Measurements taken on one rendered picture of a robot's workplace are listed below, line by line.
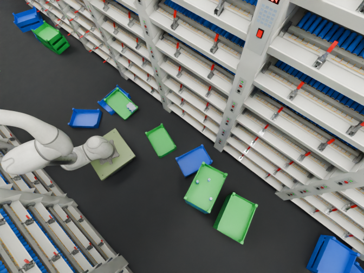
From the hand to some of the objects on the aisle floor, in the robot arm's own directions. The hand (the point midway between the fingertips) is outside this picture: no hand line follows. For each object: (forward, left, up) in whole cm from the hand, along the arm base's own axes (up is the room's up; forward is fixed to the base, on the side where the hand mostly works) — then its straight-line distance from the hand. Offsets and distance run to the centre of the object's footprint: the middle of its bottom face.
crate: (-8, +50, -179) cm, 186 cm away
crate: (+28, +56, -178) cm, 189 cm away
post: (+83, +19, -177) cm, 196 cm away
